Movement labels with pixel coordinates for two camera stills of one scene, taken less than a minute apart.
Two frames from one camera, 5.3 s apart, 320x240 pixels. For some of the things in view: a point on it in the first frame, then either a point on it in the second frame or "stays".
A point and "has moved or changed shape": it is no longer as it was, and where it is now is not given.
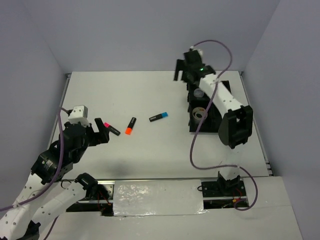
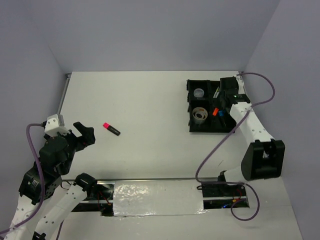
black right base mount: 224,194 stays
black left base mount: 100,198 stays
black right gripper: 181,66 -> 221,93
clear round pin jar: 198,92 stays
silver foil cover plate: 144,198 stays
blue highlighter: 163,115 has moved or changed shape
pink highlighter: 111,129 stays
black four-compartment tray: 198,100 stays
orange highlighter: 128,130 -> 215,111
